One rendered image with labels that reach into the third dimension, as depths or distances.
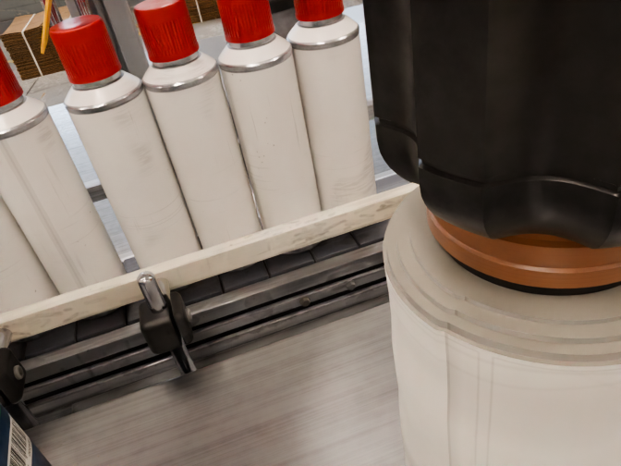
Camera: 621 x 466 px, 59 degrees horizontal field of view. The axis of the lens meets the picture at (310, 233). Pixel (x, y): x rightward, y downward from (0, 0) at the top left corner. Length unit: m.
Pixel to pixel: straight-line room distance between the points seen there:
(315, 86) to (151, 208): 0.15
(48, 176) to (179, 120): 0.09
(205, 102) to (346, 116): 0.10
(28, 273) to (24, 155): 0.10
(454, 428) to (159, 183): 0.29
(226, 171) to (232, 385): 0.15
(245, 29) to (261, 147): 0.08
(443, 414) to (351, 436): 0.18
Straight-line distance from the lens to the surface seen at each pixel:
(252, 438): 0.35
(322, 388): 0.36
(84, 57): 0.38
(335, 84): 0.40
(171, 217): 0.42
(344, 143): 0.42
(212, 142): 0.39
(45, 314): 0.44
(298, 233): 0.42
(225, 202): 0.41
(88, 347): 0.45
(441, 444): 0.17
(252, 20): 0.38
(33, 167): 0.40
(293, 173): 0.41
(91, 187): 0.46
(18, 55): 4.53
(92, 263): 0.43
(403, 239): 0.15
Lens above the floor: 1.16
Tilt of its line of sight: 37 degrees down
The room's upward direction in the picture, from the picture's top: 12 degrees counter-clockwise
